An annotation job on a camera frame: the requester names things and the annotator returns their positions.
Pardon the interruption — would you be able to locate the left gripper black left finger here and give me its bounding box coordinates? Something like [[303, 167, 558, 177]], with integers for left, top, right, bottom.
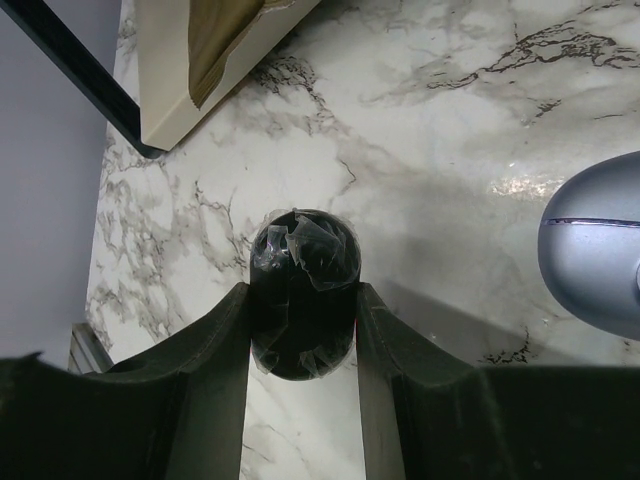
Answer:
[[1, 283, 250, 479]]

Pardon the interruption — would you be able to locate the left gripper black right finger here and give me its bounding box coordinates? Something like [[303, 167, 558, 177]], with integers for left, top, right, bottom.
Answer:
[[356, 283, 639, 479]]

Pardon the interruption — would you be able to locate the black earbud charging case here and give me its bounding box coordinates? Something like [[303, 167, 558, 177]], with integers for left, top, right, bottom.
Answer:
[[249, 209, 361, 381]]

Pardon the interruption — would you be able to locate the purple earbud charging case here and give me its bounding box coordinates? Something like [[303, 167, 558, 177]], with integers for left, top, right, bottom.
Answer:
[[538, 152, 639, 340]]

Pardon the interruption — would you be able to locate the black and cream shelf rack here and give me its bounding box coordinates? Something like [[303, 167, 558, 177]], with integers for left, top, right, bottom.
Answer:
[[1, 0, 317, 159]]

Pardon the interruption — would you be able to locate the brown blue snack bag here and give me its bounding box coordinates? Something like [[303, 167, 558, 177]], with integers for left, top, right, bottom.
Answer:
[[188, 0, 294, 109]]

